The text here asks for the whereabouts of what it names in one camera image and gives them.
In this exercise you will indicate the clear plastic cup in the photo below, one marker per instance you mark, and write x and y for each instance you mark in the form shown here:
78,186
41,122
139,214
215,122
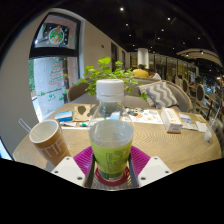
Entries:
210,131

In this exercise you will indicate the group of ceiling spotlights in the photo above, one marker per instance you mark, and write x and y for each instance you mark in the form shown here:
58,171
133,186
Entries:
162,30

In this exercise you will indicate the small blue flat box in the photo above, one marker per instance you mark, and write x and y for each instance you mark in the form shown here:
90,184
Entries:
64,116

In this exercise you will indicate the white and orange carton box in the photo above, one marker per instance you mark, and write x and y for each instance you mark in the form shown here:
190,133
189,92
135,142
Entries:
171,120

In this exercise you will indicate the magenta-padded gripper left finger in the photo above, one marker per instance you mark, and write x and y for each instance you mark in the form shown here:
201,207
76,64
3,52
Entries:
68,170

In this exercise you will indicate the printed white paper leaflet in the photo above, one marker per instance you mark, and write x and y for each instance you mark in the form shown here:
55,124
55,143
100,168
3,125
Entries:
146,116

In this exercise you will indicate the round festive window sticker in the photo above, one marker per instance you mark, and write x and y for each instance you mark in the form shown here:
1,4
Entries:
56,35

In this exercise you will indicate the row of dining chairs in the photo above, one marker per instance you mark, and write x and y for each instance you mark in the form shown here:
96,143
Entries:
199,93

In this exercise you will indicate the green leafy potted plant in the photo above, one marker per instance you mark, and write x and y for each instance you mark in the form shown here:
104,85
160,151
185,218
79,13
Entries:
104,71

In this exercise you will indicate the grey chevron cushion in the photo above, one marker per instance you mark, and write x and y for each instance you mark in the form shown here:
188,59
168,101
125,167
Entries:
160,94

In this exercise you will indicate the person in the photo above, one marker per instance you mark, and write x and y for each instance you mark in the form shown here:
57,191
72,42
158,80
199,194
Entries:
140,72
154,74

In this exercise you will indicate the small white and blue packet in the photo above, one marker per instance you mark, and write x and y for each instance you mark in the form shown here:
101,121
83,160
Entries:
185,118

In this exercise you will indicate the beige round-backed chair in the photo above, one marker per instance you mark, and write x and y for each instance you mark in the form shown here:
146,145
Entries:
76,90

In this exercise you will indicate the white folded napkin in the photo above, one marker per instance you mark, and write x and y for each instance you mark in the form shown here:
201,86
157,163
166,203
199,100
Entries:
201,126

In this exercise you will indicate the clear plastic straw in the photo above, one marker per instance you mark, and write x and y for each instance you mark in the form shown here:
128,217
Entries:
25,125

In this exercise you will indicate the clear green-labelled drink bottle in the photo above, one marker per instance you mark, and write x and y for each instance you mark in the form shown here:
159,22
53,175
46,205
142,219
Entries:
111,133

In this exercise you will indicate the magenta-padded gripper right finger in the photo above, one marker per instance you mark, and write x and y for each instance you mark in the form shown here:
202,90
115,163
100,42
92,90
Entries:
154,169

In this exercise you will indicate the beige upholstered sofa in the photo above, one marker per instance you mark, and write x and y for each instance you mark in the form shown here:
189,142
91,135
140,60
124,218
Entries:
182,95

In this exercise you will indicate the white pen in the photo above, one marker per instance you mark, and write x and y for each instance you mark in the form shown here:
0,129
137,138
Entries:
74,127

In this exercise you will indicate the brown paper cup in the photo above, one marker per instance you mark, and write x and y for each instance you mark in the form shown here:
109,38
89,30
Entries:
50,140

